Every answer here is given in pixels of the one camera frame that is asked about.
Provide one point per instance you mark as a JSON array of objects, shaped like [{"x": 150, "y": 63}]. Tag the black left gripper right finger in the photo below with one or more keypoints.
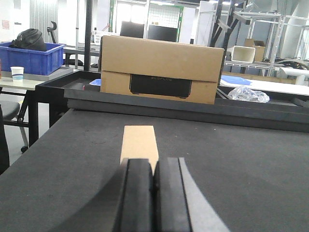
[{"x": 170, "y": 204}]

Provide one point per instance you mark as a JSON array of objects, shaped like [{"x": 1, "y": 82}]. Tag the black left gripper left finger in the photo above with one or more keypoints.
[{"x": 135, "y": 213}]

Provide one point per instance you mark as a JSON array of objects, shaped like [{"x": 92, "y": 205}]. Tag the small brown cardboard package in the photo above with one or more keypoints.
[{"x": 139, "y": 142}]

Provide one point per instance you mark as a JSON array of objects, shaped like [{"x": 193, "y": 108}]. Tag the large cardboard box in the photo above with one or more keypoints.
[{"x": 159, "y": 69}]

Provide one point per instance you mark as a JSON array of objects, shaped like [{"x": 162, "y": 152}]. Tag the white open box on shelf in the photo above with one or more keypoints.
[{"x": 242, "y": 54}]

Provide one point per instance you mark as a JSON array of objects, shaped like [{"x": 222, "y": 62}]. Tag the crumpled clear plastic bag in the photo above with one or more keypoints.
[{"x": 243, "y": 93}]

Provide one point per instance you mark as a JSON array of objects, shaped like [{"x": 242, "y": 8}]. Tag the blue tray on far table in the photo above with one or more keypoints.
[{"x": 235, "y": 80}]

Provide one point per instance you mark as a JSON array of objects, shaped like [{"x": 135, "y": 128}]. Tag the grey office chair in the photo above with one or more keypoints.
[{"x": 15, "y": 112}]

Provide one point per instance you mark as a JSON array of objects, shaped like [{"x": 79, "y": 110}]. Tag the blue crate with bag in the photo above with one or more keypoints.
[{"x": 33, "y": 61}]

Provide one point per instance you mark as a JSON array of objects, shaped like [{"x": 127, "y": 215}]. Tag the white paper cup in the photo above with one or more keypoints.
[{"x": 17, "y": 73}]

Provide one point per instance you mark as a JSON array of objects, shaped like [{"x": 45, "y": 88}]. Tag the black bag in crate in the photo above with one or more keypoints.
[{"x": 30, "y": 39}]

